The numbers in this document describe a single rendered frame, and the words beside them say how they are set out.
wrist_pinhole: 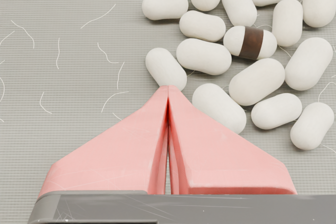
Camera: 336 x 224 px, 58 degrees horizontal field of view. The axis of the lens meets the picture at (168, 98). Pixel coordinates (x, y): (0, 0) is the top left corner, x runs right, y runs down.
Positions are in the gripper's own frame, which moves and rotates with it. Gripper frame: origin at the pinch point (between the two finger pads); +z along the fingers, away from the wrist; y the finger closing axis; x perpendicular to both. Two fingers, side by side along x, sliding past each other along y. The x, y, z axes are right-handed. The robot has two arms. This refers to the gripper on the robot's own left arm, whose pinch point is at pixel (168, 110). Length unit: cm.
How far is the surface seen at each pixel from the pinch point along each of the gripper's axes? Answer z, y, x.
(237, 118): 4.0, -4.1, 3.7
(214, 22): 9.0, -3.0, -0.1
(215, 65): 6.7, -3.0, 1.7
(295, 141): 3.6, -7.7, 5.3
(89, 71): 8.2, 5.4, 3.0
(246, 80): 5.7, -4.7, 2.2
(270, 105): 4.8, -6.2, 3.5
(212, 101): 4.7, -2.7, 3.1
